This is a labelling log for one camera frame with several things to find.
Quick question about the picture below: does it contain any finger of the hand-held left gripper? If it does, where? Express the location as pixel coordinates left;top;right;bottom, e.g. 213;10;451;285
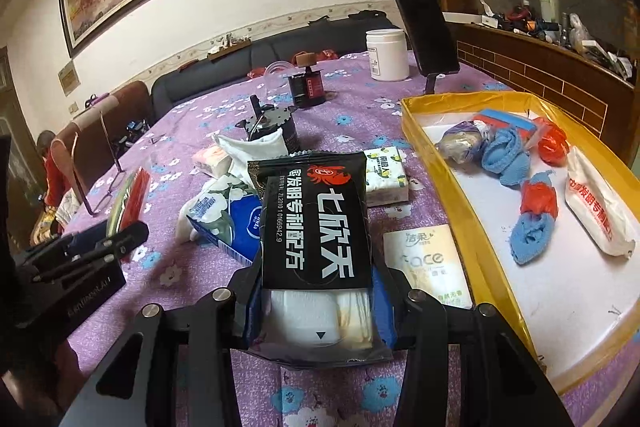
87;221;151;260
22;231;108;268

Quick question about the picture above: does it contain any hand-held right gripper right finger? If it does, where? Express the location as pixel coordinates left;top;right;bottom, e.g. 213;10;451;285
367;264;576;427

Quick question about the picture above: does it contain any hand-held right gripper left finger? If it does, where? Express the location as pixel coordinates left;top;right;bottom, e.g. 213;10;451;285
59;264;266;427

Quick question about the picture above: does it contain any clear packet with red strip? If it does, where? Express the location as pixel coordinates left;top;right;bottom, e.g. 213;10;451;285
107;167;152;264

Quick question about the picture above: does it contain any pale yellow tissue pack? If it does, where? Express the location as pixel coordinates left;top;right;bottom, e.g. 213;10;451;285
382;223;473;310

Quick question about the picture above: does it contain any blue floral tissue pack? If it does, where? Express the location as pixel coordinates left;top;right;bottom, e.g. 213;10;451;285
186;174;271;268

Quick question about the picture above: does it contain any black pad packet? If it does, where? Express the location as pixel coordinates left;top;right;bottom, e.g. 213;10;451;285
247;151;396;365

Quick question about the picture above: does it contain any green printed tissue pack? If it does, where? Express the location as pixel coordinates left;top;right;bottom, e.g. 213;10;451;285
362;146;410;208

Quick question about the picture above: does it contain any white cloth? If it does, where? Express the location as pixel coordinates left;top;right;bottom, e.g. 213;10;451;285
212;131;291;180

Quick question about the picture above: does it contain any blue knit sock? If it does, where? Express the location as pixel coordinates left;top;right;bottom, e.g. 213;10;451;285
480;127;533;190
510;212;556;267

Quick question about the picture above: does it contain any yellow shallow tray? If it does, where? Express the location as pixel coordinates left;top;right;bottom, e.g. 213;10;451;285
400;91;640;397

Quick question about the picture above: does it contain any grey bundle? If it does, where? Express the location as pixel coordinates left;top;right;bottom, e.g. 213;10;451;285
436;121;493;165

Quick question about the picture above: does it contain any orange plastic bag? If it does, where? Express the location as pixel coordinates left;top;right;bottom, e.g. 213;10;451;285
532;117;571;168
520;172;558;220

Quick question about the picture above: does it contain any blue and red packet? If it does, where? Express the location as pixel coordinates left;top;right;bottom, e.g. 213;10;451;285
472;109;538;140

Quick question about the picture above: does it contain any white soft packet red print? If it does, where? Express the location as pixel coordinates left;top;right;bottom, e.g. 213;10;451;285
565;146;638;260

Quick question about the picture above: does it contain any person's left forearm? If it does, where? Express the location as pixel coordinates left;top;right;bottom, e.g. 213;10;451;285
0;332;96;427

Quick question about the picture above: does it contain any brown upholstered chair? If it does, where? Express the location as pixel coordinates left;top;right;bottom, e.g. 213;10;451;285
107;81;153;188
52;117;113;208

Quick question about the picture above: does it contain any pile of dark small parts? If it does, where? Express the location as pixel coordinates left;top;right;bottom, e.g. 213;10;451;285
117;119;151;148

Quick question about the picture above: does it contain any small pink tissue pack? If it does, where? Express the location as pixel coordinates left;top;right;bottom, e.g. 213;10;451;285
192;144;236;178

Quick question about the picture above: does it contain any wooden door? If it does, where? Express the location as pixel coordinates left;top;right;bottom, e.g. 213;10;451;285
0;47;46;248

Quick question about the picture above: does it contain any black sofa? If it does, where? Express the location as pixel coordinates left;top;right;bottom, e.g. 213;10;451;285
150;16;401;120

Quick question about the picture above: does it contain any black cylindrical motor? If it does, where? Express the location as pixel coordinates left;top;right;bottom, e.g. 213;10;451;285
235;94;301;155

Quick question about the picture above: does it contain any small wooden ornament stand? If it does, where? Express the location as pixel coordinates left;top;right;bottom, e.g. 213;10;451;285
207;32;253;60

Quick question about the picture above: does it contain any clear plastic cup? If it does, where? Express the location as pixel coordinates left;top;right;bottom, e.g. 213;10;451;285
262;61;296;78

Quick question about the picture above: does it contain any black phone stand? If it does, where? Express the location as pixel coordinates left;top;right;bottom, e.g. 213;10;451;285
422;72;451;96

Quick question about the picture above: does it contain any white plastic jar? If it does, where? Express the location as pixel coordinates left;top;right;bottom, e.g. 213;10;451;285
365;28;410;82

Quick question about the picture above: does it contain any black smartphone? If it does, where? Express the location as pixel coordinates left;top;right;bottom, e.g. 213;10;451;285
389;0;461;78

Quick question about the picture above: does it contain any wooden brick pattern cabinet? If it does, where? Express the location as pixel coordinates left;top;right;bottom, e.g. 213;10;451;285
452;19;640;168

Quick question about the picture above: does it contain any clutter of tools and bottles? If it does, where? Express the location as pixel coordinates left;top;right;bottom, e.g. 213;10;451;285
477;0;640;80

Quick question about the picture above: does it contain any small wall plaque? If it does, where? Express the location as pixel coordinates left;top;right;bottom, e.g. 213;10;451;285
57;61;81;96

